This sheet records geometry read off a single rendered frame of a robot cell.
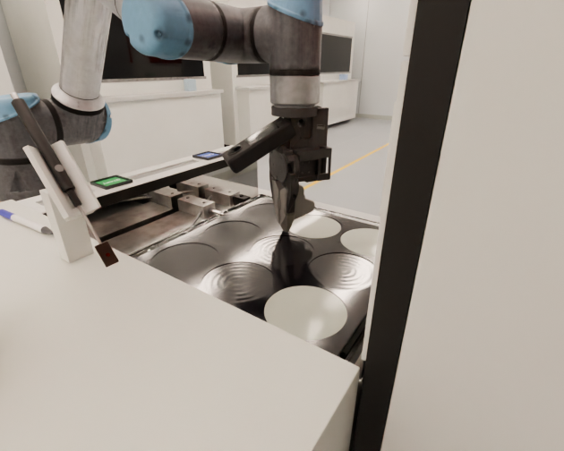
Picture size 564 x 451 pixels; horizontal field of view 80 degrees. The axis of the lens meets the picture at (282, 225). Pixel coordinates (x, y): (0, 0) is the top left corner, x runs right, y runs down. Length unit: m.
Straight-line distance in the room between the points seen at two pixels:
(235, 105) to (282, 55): 4.64
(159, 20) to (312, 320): 0.38
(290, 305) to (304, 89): 0.30
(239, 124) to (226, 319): 4.95
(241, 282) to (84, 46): 0.65
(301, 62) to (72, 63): 0.59
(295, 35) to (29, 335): 0.45
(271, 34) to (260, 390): 0.44
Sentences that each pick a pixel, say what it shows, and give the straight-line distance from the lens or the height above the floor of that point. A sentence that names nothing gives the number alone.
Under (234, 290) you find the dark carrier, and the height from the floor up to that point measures 0.90.
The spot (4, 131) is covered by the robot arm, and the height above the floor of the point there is 1.04.
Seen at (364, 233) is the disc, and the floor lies 0.90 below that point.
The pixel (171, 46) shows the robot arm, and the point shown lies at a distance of 0.48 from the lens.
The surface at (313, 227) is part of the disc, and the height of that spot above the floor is 0.90.
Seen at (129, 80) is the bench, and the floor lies 1.04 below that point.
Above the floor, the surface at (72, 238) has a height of 0.99.
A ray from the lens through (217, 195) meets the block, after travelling 0.79.
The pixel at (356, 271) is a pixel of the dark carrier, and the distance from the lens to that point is 0.51.
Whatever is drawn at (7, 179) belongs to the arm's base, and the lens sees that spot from 1.00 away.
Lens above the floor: 1.17
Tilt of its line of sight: 25 degrees down
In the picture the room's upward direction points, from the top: straight up
